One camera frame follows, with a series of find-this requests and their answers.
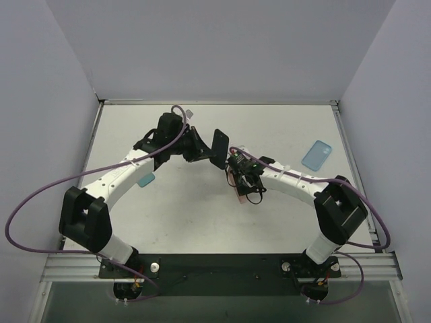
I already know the teal smartphone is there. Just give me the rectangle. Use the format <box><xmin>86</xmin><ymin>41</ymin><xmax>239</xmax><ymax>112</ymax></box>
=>
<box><xmin>137</xmin><ymin>173</ymin><xmax>156</xmax><ymax>188</ymax></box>

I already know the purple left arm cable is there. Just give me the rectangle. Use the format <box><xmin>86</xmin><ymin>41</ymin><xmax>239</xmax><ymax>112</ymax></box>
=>
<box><xmin>5</xmin><ymin>105</ymin><xmax>196</xmax><ymax>302</ymax></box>

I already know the phone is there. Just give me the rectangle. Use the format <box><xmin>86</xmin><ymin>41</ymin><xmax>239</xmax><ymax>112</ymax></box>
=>
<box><xmin>225</xmin><ymin>167</ymin><xmax>246</xmax><ymax>204</ymax></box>

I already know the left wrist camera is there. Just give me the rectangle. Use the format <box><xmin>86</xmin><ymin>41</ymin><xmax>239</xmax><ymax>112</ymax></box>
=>
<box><xmin>185</xmin><ymin>109</ymin><xmax>194</xmax><ymax>119</ymax></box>

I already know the aluminium front rail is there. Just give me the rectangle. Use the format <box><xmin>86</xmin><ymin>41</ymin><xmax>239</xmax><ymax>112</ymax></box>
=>
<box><xmin>41</xmin><ymin>253</ymin><xmax>403</xmax><ymax>282</ymax></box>

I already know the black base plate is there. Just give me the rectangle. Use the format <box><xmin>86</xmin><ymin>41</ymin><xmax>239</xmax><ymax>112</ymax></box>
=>
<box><xmin>98</xmin><ymin>254</ymin><xmax>341</xmax><ymax>299</ymax></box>

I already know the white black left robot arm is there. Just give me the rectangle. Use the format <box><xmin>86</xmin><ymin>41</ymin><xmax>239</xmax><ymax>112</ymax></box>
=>
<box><xmin>59</xmin><ymin>112</ymin><xmax>213</xmax><ymax>277</ymax></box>

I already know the black smartphone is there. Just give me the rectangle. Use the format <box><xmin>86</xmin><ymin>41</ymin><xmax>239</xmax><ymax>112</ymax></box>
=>
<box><xmin>209</xmin><ymin>129</ymin><xmax>230</xmax><ymax>170</ymax></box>

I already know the light blue phone case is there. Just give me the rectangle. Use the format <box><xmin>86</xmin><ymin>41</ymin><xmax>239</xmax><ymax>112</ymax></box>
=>
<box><xmin>301</xmin><ymin>140</ymin><xmax>332</xmax><ymax>172</ymax></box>

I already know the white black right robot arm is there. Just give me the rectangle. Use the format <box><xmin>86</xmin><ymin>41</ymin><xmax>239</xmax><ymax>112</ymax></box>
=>
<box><xmin>226</xmin><ymin>147</ymin><xmax>368</xmax><ymax>265</ymax></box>

